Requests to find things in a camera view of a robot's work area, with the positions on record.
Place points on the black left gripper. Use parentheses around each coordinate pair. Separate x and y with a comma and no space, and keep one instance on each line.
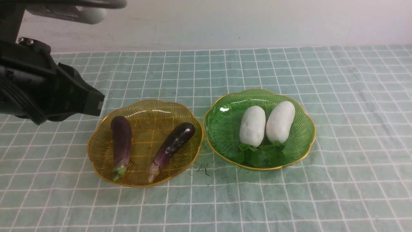
(28,80)

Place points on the purple eggplant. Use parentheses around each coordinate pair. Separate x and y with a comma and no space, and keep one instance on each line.
(122,144)
(179,136)

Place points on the white radish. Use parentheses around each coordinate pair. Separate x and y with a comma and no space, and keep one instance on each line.
(277,132)
(251,135)

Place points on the amber plastic plate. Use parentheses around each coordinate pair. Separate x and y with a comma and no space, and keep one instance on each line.
(151,122)

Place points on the green plastic plate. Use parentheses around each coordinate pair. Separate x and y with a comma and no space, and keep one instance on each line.
(222,124)

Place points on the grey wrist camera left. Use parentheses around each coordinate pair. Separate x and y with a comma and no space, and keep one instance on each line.
(80,11)

